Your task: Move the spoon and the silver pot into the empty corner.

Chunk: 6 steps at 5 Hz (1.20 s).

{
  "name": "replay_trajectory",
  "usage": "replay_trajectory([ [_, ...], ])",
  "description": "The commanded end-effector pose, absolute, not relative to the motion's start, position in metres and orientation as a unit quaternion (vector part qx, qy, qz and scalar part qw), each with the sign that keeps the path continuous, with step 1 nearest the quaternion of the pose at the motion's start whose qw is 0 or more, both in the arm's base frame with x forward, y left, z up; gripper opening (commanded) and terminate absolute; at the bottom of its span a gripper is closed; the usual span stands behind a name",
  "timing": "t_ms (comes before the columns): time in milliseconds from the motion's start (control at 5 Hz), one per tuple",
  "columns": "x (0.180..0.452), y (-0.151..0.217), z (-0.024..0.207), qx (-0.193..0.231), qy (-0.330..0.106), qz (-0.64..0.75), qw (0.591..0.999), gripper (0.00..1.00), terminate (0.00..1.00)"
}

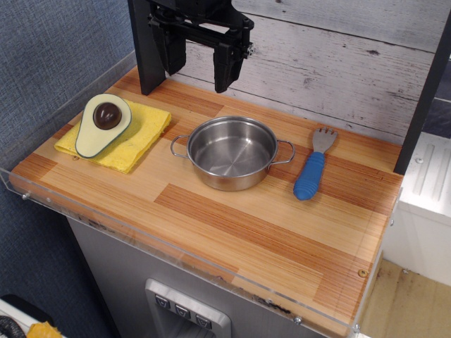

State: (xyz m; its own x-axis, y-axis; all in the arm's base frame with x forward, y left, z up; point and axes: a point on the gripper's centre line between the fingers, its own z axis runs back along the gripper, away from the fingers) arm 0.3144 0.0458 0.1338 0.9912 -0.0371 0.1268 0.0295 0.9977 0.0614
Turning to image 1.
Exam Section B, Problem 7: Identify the blue handled metal spork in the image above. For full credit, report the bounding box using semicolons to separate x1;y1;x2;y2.
293;127;338;201

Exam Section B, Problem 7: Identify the black vertical post left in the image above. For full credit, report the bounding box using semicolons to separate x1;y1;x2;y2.
128;0;166;95

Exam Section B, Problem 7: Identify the black vertical post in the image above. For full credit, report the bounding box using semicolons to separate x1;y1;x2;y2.
393;14;450;175
128;0;166;95

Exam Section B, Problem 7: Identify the yellow black object corner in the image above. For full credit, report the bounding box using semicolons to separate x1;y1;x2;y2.
1;294;64;337

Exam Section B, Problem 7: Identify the silver metal pot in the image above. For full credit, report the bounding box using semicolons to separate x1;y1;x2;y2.
170;116;295;192

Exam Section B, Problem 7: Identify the white ribbed box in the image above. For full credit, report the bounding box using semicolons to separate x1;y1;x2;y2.
382;132;450;285

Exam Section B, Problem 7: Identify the toy avocado half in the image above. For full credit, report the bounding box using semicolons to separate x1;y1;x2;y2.
75;94;132;158

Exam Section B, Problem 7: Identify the grey toy fridge cabinet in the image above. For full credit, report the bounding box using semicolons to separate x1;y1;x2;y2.
69;219;320;337

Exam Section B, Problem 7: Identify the yellow folded cloth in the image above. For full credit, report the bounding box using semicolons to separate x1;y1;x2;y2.
54;94;171;173

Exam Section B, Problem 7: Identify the black vertical post right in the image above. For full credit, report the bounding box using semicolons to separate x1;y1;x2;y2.
393;14;450;175

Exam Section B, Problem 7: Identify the silver dispenser button panel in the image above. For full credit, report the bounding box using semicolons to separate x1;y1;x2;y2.
145;278;232;337

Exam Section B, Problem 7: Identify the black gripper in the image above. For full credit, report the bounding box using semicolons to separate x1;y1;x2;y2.
149;1;254;93

